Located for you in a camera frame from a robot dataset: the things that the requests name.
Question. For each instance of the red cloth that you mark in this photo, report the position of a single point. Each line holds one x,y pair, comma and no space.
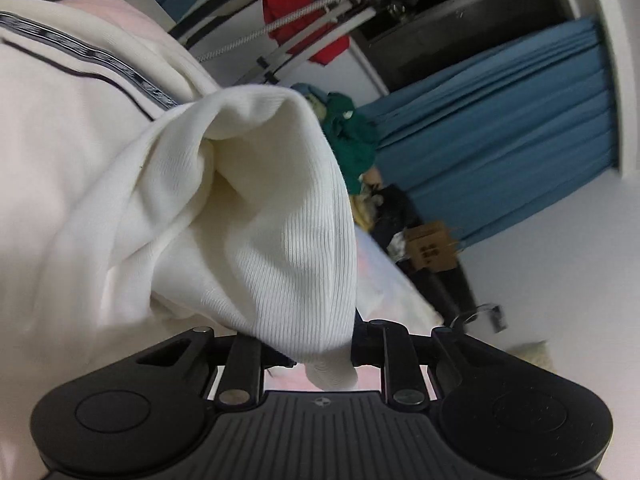
295,15

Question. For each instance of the wall outlet with charger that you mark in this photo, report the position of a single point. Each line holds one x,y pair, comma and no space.
500,317

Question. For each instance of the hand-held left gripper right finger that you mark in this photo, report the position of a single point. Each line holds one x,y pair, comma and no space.
367,341

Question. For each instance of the beige cloth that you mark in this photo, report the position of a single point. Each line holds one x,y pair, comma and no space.
365,200

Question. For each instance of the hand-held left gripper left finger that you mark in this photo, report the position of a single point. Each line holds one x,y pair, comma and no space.
245,360

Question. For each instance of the white sweatpants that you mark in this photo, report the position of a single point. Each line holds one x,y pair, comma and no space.
150,185

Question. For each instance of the black garment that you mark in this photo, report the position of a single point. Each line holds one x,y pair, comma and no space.
392,210

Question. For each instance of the pastel tie-dye blanket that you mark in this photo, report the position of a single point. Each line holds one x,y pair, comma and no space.
395,305

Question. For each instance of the light blue cloth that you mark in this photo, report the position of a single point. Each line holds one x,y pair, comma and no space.
307,92

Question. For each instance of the dark window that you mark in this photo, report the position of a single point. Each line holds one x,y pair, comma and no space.
475,25

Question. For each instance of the black sofa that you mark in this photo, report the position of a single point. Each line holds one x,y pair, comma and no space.
445,290

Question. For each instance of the brown paper bag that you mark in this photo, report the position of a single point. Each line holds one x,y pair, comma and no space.
431,249

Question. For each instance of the green garment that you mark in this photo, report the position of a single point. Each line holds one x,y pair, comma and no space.
352,132

